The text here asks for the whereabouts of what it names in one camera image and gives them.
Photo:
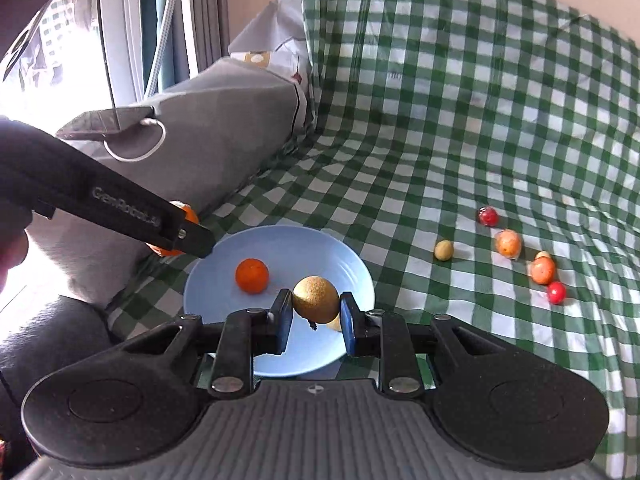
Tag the teal curtain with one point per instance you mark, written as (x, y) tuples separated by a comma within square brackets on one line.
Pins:
[(150, 0)]

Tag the tan longan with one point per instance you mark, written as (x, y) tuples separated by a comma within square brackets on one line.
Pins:
[(334, 324), (542, 254), (443, 250)]

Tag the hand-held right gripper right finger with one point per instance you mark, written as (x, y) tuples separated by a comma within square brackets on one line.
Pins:
[(348, 330)]

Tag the black smartphone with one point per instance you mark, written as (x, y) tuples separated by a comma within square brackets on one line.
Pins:
[(100, 122)]

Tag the white window frame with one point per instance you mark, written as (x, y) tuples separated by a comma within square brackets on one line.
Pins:
[(117, 35)]

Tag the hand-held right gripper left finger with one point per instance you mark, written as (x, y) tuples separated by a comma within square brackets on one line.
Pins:
[(285, 322)]

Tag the white printed cloth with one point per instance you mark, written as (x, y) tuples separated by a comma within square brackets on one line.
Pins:
[(280, 35)]

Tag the light blue plate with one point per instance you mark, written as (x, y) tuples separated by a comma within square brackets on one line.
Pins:
[(215, 292)]

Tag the grey cushion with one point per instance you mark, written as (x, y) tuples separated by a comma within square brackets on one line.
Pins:
[(220, 120)]

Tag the peeled tangerine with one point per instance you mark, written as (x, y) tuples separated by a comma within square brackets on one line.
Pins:
[(190, 214)]

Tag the white patterned pole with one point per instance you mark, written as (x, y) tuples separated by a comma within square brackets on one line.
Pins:
[(162, 45)]

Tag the shiny tangerine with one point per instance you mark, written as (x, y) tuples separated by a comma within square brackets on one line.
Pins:
[(508, 242)]

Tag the smooth orange tangerine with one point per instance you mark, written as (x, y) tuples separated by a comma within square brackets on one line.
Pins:
[(252, 276)]

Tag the red cherry tomato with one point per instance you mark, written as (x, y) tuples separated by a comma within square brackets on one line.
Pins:
[(488, 216), (556, 293)]

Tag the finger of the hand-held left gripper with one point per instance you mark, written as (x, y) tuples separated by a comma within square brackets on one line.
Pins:
[(192, 240)]

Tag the person's left hand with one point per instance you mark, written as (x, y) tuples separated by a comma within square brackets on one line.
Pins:
[(10, 257)]

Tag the longan with stem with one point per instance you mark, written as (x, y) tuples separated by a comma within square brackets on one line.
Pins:
[(315, 299)]

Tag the grey sofa seat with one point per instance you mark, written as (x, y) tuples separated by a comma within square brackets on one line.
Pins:
[(45, 340)]

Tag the dark blurred object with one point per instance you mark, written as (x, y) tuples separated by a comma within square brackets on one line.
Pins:
[(20, 10)]

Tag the green checked cloth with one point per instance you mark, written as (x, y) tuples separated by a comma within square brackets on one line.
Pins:
[(450, 125)]

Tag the hanging laundry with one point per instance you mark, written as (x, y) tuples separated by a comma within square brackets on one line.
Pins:
[(70, 10)]

